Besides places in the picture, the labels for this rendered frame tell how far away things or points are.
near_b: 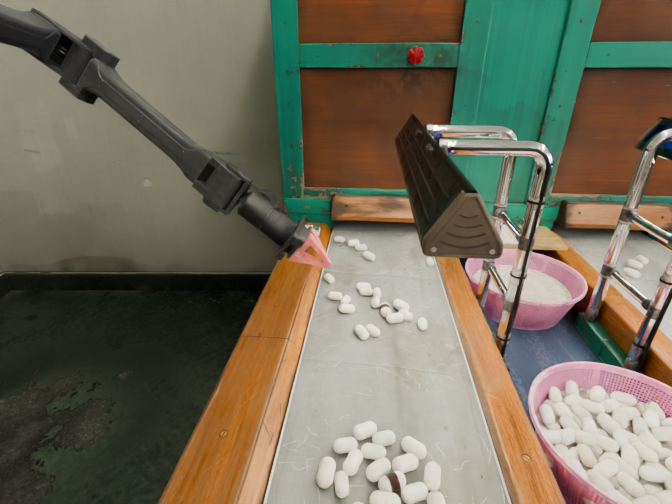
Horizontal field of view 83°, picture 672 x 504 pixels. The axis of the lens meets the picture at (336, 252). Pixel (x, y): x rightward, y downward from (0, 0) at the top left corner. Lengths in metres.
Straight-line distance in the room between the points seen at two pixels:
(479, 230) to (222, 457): 0.42
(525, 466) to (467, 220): 0.34
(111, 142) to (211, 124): 0.52
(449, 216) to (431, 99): 0.80
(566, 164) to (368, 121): 0.58
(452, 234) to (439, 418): 0.33
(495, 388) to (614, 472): 0.17
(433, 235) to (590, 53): 0.93
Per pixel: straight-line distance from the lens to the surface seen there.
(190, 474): 0.57
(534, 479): 0.59
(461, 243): 0.40
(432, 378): 0.70
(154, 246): 2.40
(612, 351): 0.94
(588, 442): 0.70
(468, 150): 0.60
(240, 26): 2.01
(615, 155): 1.36
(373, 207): 1.16
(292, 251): 0.73
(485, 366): 0.71
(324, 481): 0.55
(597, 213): 1.33
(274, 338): 0.73
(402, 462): 0.57
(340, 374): 0.69
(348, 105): 1.16
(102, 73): 0.90
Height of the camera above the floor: 1.22
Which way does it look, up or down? 26 degrees down
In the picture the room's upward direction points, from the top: straight up
